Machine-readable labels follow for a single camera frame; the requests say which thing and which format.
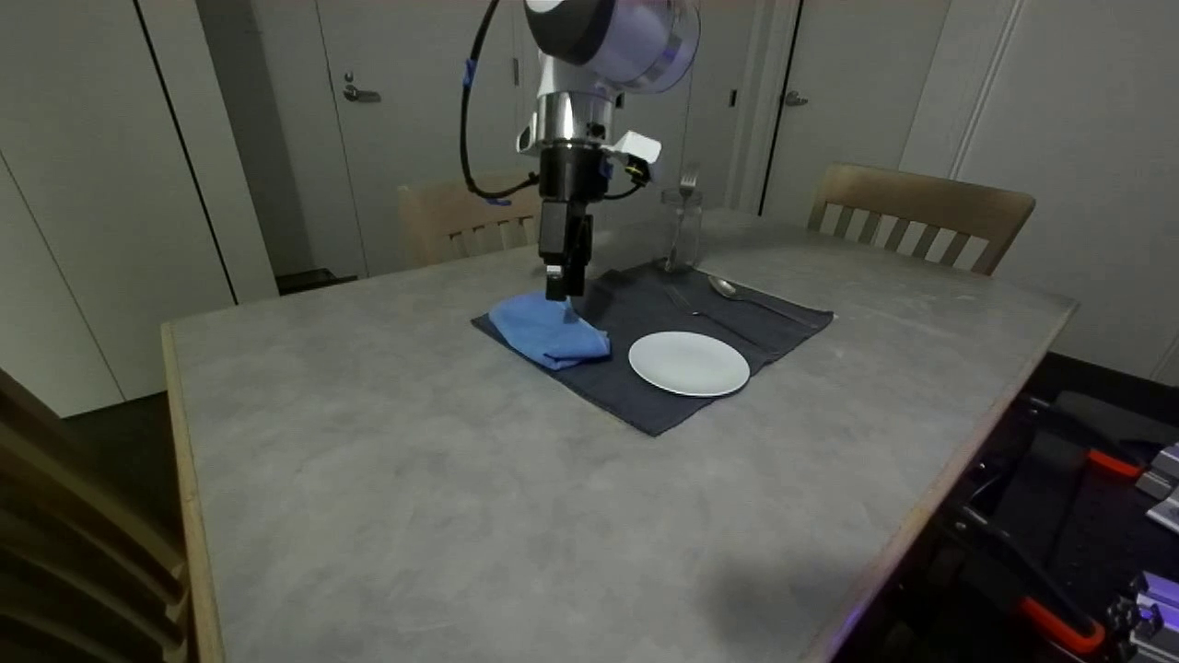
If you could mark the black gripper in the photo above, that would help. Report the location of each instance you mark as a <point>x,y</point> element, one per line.
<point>577,187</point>

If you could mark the blue towel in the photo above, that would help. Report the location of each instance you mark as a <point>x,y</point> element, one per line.
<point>545,335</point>

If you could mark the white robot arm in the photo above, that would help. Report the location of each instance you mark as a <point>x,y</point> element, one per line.
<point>613,41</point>

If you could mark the white round plate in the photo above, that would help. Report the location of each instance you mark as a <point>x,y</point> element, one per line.
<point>685,362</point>

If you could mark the light wooden slatted chair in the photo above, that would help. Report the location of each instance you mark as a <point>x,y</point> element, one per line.
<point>75,541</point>
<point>453,223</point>
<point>922,196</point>

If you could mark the metal spoon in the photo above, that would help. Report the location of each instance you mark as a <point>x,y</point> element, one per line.
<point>720,287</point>

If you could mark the metal fork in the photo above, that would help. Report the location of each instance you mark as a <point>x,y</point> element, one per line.
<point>720,322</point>

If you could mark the dark fabric placemat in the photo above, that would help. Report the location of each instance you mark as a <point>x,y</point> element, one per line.
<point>774,326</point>

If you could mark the black orange bar clamp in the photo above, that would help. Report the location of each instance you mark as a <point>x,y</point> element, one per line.
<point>1054,628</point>
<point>1112,465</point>

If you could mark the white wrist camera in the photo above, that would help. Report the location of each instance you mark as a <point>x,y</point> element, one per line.
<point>636,148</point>

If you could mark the aluminium extrusion rail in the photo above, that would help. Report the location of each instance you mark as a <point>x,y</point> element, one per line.
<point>1153,612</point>

